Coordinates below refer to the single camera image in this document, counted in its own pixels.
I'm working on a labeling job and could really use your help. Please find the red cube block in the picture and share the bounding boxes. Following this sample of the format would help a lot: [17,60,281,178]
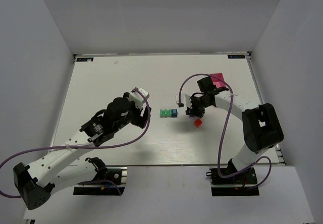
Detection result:
[194,119,203,128]

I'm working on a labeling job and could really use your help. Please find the green ridged block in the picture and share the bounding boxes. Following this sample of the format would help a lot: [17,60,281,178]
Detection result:
[160,109,172,118]

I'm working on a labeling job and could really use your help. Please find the small dark blue cube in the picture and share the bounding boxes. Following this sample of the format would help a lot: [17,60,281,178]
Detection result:
[171,109,178,118]

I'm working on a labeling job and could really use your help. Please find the pink plastic box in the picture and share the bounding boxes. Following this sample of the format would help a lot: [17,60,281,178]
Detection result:
[210,73,226,88]

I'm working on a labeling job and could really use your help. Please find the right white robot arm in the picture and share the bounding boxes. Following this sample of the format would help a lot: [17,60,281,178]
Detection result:
[177,74,284,179]

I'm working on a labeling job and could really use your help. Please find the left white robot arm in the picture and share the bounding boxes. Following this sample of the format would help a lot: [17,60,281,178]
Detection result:
[13,88,151,210]

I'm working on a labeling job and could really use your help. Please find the right blue logo sticker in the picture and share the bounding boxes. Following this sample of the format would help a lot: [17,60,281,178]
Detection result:
[228,54,245,59]

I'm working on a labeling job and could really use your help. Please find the blue logo sticker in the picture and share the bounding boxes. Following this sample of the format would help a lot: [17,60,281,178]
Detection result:
[76,58,94,62]
[228,54,245,59]

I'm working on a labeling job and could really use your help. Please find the left blue logo sticker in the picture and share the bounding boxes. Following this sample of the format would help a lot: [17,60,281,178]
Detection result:
[76,58,94,62]

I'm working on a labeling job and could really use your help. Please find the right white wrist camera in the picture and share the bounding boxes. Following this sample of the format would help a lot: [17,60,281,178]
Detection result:
[176,93,192,108]

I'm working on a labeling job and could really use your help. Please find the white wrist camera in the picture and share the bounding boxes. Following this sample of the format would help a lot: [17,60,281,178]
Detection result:
[176,93,192,108]
[128,88,150,110]

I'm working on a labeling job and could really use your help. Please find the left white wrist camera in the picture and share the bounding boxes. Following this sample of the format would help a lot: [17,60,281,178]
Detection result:
[128,88,150,110]

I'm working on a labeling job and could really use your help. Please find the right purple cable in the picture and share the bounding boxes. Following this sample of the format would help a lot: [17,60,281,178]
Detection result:
[178,73,273,189]

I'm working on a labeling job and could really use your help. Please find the purple cable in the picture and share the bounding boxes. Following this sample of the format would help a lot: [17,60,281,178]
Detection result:
[0,87,152,199]
[178,73,273,189]

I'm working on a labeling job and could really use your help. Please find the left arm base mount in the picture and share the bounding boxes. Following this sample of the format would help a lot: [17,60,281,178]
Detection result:
[73,157,127,196]

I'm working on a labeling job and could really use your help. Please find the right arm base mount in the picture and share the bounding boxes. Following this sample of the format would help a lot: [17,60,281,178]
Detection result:
[205,168,259,197]

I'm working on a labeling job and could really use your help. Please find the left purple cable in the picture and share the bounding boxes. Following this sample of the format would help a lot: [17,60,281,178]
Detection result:
[0,87,152,199]

